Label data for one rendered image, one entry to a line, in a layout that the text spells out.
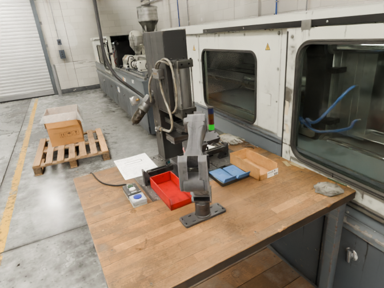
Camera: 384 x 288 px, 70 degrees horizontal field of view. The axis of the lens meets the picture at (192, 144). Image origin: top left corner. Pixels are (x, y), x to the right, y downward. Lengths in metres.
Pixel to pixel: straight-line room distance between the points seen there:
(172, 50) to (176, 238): 0.88
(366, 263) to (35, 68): 10.00
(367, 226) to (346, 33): 0.89
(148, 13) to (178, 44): 4.65
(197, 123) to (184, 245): 0.46
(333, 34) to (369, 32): 0.16
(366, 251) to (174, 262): 0.99
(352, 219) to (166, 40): 1.27
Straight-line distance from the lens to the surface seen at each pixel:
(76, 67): 10.53
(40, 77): 10.49
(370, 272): 1.72
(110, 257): 1.12
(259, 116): 1.96
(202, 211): 1.17
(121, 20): 10.76
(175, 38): 1.45
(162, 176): 1.46
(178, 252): 1.07
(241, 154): 1.65
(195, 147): 0.90
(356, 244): 1.69
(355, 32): 1.38
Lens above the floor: 1.63
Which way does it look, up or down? 22 degrees down
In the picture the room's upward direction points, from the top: 5 degrees counter-clockwise
